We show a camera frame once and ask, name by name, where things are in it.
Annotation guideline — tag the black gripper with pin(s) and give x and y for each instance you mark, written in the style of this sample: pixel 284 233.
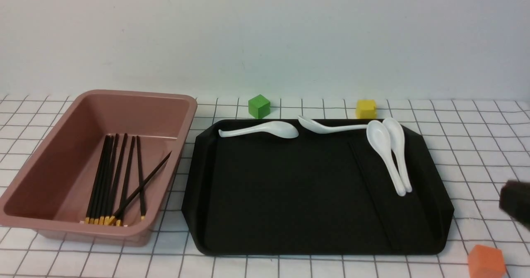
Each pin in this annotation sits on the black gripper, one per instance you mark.
pixel 515 201

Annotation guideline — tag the black chopstick gold band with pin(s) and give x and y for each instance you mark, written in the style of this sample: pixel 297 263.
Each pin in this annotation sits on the black chopstick gold band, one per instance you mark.
pixel 127 173
pixel 119 212

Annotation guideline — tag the orange cube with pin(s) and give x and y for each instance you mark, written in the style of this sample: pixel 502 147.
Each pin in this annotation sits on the orange cube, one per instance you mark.
pixel 486 262

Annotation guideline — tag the white spoon far right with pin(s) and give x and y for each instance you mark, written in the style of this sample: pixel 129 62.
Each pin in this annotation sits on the white spoon far right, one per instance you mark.
pixel 397 144

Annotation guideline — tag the white spoon front right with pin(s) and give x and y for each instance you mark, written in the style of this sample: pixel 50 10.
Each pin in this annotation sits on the white spoon front right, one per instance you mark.
pixel 379 139

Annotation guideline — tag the yellow cube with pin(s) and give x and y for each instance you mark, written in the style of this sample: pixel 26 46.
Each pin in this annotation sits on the yellow cube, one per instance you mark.
pixel 366 109

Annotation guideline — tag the black plastic tray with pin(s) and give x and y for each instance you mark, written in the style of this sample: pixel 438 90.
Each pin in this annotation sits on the black plastic tray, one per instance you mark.
pixel 258 194

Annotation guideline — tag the white spoon upside down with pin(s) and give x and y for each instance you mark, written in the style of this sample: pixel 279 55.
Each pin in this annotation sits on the white spoon upside down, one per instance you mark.
pixel 319 128

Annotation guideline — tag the white spoon left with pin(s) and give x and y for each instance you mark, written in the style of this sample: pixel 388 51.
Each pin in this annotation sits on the white spoon left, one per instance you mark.
pixel 278 128

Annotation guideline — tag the green cube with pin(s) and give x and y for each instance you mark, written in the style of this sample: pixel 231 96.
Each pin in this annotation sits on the green cube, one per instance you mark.
pixel 259 107

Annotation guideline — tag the black chopstick apart in bin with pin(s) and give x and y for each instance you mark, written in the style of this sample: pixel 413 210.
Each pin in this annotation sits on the black chopstick apart in bin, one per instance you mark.
pixel 141 179

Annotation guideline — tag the black chopstick bundle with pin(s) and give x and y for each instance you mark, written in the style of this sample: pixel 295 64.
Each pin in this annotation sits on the black chopstick bundle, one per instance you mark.
pixel 94 218
pixel 112 192
pixel 110 173
pixel 100 208

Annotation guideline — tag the black chopstick leftmost in bin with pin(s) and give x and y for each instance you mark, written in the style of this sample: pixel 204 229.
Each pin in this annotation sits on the black chopstick leftmost in bin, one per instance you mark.
pixel 94 193

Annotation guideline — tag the pink plastic bin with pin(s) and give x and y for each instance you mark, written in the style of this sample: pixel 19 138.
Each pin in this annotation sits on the pink plastic bin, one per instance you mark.
pixel 50 194

